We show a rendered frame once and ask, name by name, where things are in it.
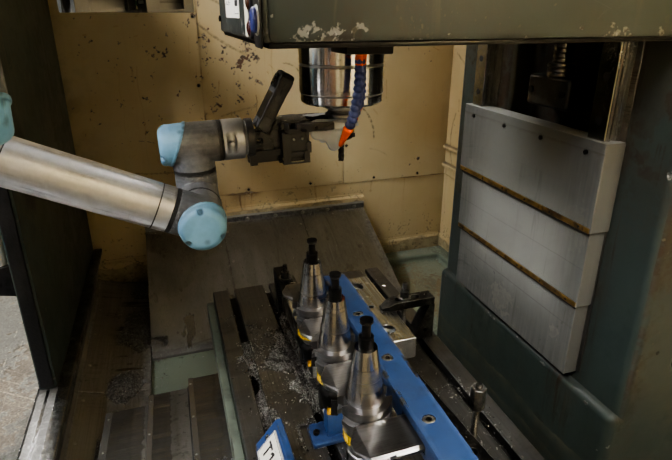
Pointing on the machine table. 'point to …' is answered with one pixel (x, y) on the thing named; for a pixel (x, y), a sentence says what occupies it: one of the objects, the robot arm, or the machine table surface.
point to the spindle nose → (337, 78)
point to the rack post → (326, 431)
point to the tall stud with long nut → (477, 406)
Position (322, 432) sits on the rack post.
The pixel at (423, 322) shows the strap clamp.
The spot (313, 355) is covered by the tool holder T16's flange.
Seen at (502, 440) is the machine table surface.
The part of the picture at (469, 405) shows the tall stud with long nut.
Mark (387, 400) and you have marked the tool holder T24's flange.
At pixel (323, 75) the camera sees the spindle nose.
